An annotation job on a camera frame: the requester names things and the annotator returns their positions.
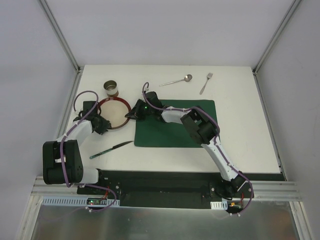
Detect red rimmed beige plate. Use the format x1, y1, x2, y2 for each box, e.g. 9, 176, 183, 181
98, 97, 132, 130

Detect dark green placemat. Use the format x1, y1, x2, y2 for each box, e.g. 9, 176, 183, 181
134, 99, 218, 148

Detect black knife green handle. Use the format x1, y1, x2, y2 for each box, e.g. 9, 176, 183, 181
89, 140, 133, 160

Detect steel cup brown base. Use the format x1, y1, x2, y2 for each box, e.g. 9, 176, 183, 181
103, 80, 119, 97

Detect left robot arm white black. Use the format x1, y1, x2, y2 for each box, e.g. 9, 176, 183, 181
42, 101, 111, 195

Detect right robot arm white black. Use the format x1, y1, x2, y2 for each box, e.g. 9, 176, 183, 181
125, 91, 246, 198

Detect silver spoon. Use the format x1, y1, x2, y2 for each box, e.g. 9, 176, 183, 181
159, 74, 193, 87

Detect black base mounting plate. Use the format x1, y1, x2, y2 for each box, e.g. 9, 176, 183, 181
77, 170, 253, 209

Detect silver fork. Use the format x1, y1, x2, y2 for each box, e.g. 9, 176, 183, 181
199, 72, 213, 95

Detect left white cable duct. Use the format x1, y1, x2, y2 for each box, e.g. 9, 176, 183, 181
42, 196, 120, 208

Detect white cable duct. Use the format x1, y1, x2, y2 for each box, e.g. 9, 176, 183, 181
42, 196, 120, 208
210, 201, 228, 211

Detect left aluminium frame post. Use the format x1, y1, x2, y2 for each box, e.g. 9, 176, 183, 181
38, 0, 81, 74

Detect aluminium frame post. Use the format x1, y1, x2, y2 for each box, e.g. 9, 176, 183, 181
252, 0, 303, 76
38, 0, 81, 74

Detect right white cable duct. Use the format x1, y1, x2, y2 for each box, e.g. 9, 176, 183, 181
210, 201, 228, 211

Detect front aluminium rail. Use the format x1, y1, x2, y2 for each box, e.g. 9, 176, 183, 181
31, 176, 302, 202

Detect right aluminium frame post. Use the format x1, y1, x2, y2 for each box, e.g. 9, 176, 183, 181
252, 0, 303, 76

